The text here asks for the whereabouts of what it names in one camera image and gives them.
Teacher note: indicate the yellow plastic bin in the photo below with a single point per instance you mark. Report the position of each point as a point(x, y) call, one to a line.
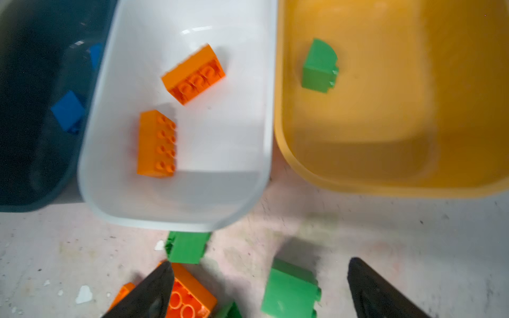
point(420, 104)

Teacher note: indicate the green lego small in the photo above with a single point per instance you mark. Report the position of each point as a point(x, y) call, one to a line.
point(320, 68)

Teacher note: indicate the orange lego top small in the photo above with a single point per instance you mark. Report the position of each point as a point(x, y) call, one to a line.
point(157, 145)

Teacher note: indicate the orange lego horizontal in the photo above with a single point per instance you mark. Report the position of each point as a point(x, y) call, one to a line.
point(193, 76)

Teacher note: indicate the orange lego long top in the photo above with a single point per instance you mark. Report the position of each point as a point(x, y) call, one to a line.
point(189, 298)

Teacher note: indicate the blue lego square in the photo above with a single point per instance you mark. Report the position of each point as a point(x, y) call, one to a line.
point(69, 112)

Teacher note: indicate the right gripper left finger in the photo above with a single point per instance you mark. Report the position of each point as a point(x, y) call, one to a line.
point(150, 298)

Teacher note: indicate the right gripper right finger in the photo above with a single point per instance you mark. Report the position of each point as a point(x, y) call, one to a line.
point(373, 296)

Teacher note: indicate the dark teal plastic bin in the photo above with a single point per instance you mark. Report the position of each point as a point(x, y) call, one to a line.
point(44, 54)

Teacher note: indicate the green lego rounded middle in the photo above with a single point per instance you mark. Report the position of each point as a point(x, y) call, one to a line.
point(231, 310)

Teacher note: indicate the blue lego with hole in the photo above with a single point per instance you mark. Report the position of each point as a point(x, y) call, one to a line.
point(96, 52)

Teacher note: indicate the white plastic bin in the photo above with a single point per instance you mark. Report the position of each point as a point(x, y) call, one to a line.
point(224, 136)

